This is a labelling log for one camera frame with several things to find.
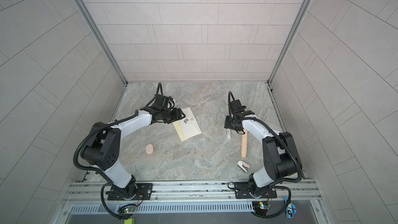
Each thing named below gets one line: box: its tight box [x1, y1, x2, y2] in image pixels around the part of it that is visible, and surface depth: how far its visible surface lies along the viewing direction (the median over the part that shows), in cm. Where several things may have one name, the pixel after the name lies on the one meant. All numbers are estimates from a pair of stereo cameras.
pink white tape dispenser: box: [236, 160, 251, 174], surface depth 79 cm
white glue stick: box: [226, 127, 232, 139], surface depth 91 cm
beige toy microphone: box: [241, 129, 248, 159], surface depth 86 cm
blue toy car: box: [283, 196, 297, 219], surface depth 67 cm
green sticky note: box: [124, 218, 135, 224], surface depth 64 cm
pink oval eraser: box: [145, 143, 154, 155], surface depth 84 cm
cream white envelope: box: [178, 106, 203, 141], surface depth 95 cm
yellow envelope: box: [172, 120, 187, 143], surface depth 93 cm
